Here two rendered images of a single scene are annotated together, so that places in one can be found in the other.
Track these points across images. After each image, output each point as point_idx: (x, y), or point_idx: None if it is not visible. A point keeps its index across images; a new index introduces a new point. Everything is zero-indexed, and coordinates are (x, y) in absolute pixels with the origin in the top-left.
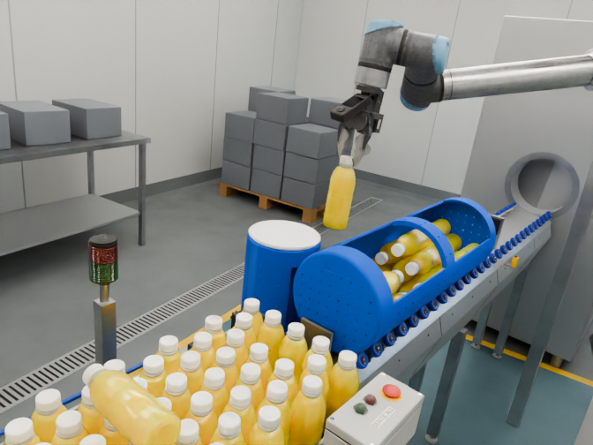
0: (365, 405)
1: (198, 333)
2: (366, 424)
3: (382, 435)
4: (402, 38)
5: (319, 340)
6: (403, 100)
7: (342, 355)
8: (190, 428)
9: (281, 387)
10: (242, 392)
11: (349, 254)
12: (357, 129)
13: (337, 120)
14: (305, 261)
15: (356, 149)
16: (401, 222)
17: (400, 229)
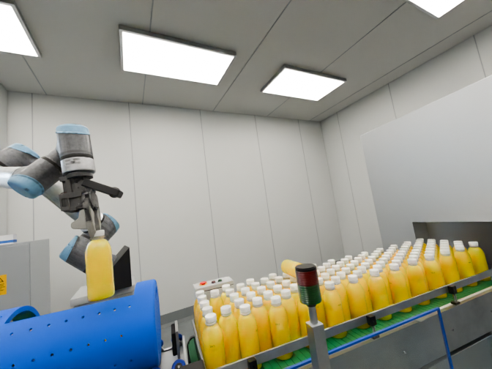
0: (216, 282)
1: (258, 299)
2: (222, 279)
3: (222, 277)
4: None
5: (203, 296)
6: (40, 188)
7: (201, 291)
8: (277, 277)
9: (239, 284)
10: (255, 282)
11: (149, 280)
12: (97, 206)
13: (120, 196)
14: (154, 305)
15: (99, 222)
16: (12, 315)
17: None
